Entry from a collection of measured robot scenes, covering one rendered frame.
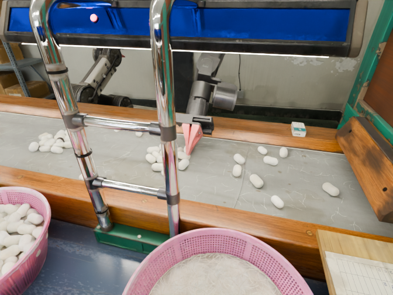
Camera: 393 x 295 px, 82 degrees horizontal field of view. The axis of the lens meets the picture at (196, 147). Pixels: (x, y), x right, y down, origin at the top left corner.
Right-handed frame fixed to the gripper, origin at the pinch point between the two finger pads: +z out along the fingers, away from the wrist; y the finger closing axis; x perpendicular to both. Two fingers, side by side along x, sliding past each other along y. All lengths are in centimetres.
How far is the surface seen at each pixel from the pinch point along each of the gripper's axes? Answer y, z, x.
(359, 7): 26.4, -15.9, -28.9
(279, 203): 22.6, 9.4, -5.1
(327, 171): 35.6, -1.9, 6.5
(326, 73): 84, -144, 161
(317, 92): 82, -131, 175
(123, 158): -18.5, 4.1, 1.8
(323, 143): 36.2, -11.9, 12.7
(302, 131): 30.1, -14.4, 11.6
